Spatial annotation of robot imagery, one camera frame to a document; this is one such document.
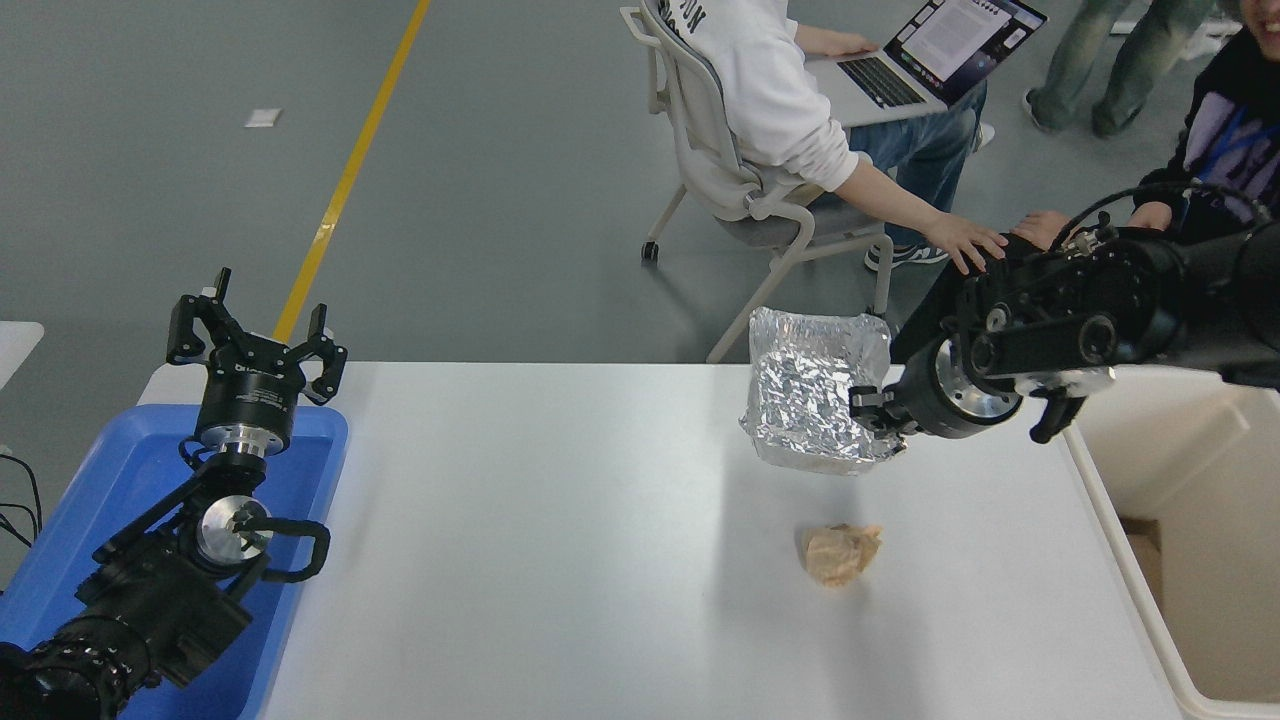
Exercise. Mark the person's hand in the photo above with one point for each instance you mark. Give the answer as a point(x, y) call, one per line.
point(1042, 230)
point(1150, 217)

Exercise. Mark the large pale bin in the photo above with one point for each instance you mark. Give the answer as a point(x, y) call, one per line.
point(1200, 500)

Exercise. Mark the silver laptop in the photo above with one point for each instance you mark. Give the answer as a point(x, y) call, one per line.
point(950, 40)

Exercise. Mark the white table corner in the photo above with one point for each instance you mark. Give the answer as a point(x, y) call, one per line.
point(15, 345)

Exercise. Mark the foil tray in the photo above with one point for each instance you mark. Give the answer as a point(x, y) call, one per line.
point(805, 390)

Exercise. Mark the person's left hand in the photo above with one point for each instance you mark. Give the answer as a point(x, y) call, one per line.
point(855, 43)

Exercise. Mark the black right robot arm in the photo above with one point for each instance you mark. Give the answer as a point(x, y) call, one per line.
point(1100, 300)

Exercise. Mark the person's right hand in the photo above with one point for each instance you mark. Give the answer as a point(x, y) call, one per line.
point(965, 245)

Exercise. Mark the small white paper scrap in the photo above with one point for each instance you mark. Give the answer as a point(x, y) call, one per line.
point(262, 117)

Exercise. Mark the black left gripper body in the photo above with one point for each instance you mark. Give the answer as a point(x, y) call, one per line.
point(245, 400)

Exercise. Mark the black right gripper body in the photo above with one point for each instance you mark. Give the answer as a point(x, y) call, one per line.
point(930, 395)

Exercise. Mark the crumpled tan paper ball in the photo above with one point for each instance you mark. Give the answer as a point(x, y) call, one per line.
point(840, 555)

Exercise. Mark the white office chair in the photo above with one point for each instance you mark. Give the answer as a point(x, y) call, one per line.
point(700, 130)

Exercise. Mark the person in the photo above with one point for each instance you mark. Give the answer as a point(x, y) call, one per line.
point(770, 90)
point(1075, 60)
point(1230, 130)

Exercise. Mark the blue plastic tray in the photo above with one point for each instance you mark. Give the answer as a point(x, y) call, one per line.
point(110, 490)

